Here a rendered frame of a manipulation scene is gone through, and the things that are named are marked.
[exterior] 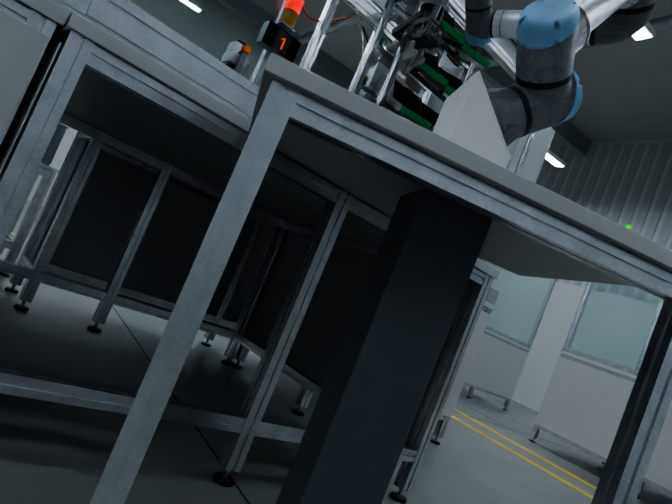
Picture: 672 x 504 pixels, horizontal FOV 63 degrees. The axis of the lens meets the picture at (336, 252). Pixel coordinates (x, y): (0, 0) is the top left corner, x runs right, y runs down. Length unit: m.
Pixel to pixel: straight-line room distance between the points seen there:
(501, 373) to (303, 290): 6.45
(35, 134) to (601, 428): 4.90
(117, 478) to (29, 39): 0.78
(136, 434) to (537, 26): 1.03
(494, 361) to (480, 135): 6.55
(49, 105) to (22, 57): 0.09
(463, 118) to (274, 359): 0.76
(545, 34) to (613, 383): 4.41
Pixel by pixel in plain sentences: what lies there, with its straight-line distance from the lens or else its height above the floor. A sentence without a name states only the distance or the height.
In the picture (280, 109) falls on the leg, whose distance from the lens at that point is 0.87.
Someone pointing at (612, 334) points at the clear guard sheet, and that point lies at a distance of 5.53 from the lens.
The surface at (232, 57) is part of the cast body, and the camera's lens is 1.55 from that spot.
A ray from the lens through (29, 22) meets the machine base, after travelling 1.21.
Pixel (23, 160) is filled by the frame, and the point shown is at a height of 0.57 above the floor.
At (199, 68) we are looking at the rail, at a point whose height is 0.92.
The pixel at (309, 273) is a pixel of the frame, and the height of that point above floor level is 0.59.
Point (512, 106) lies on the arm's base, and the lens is 1.25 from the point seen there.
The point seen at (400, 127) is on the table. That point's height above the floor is 0.84.
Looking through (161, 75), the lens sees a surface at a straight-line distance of 1.23.
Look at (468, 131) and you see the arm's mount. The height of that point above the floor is 0.97.
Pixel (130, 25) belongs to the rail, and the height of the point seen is 0.92.
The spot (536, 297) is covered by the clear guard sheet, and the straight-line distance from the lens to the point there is 7.97.
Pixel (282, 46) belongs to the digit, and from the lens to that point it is 1.78.
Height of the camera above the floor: 0.56
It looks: 4 degrees up
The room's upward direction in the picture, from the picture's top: 22 degrees clockwise
